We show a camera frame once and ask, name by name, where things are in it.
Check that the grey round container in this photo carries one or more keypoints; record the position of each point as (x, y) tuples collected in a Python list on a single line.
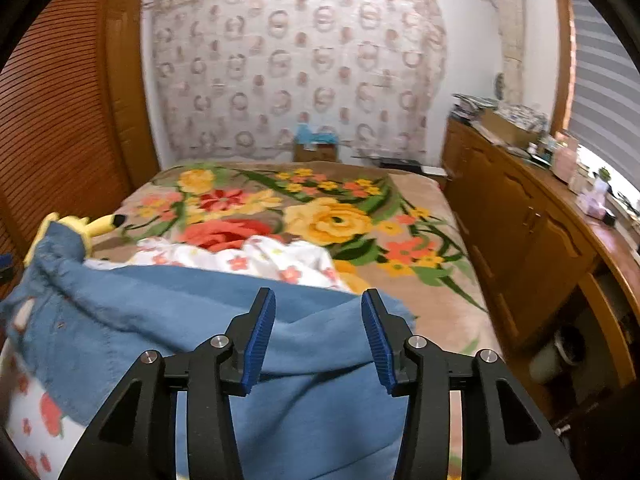
[(557, 357)]

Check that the white strawberry print blanket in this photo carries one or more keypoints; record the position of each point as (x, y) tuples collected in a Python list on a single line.
[(295, 260)]

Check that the small green plant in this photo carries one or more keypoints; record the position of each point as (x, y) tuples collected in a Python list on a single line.
[(605, 174)]

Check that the beige lace curtain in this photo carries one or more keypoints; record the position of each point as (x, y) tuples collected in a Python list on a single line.
[(512, 35)]

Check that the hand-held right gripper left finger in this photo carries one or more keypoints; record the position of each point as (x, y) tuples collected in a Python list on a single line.
[(260, 340)]

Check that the open cardboard box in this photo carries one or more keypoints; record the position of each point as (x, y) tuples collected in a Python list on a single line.
[(510, 127)]

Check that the yellow plush toy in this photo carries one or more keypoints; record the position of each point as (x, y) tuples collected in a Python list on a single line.
[(100, 225)]

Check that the striped window blind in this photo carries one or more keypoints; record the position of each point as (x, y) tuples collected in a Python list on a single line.
[(605, 85)]

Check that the pink box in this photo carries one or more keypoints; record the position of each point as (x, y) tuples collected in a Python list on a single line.
[(566, 157)]

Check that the small black box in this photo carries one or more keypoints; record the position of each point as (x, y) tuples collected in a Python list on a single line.
[(610, 216)]

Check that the wooden cabinet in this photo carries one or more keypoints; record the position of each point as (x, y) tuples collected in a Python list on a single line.
[(525, 220)]

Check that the wooden louvered closet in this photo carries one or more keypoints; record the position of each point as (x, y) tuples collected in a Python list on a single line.
[(50, 110)]

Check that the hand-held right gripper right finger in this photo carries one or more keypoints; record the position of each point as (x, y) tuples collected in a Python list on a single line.
[(379, 345)]

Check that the small cardboard box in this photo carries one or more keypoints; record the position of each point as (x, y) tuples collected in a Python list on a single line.
[(316, 153)]

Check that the pink tissue pack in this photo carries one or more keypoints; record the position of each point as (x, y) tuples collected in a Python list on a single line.
[(591, 201)]

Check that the blue cloth item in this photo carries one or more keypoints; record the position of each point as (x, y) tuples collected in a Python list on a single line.
[(315, 135)]

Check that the dark flat box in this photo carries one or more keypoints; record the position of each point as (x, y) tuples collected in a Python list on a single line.
[(400, 163)]

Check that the blue denim pants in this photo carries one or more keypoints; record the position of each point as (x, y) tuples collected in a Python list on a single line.
[(125, 310)]

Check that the brown floral blanket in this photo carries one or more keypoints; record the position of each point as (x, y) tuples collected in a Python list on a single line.
[(325, 220)]

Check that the wooden window frame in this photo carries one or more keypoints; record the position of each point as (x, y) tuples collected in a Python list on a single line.
[(562, 60)]

